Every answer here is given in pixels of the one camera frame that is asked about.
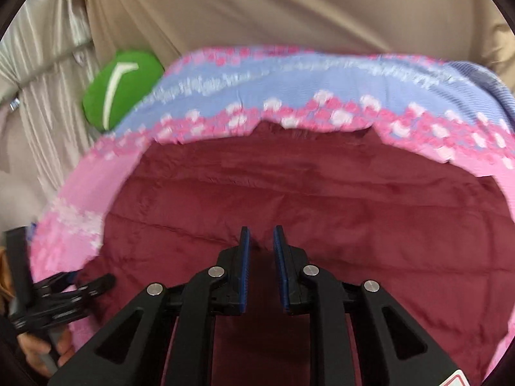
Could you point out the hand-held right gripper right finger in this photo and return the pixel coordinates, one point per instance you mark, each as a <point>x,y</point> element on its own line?
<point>281,273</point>

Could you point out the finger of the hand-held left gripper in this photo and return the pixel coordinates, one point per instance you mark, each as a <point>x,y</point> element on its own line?
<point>56,281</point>
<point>98,283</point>

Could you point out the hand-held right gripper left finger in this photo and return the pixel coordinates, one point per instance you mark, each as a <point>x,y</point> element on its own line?
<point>244,273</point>

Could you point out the maroon puffer jacket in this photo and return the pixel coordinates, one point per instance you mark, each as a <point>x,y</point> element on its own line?
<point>322,193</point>

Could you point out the person's left hand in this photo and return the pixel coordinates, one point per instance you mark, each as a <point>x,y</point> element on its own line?
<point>32,350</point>

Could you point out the silver satin curtain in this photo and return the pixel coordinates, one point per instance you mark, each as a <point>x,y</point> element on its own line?
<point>40,120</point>

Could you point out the pink floral bedsheet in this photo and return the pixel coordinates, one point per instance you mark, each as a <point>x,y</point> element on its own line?
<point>281,80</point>

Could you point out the green plush pillow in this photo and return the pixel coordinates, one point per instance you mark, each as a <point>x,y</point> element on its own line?
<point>141,82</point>

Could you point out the metal curtain rod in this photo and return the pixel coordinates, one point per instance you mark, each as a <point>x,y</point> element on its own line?
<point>60,60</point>

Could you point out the beige curtain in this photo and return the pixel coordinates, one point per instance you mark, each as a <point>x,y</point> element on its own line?
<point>281,8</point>

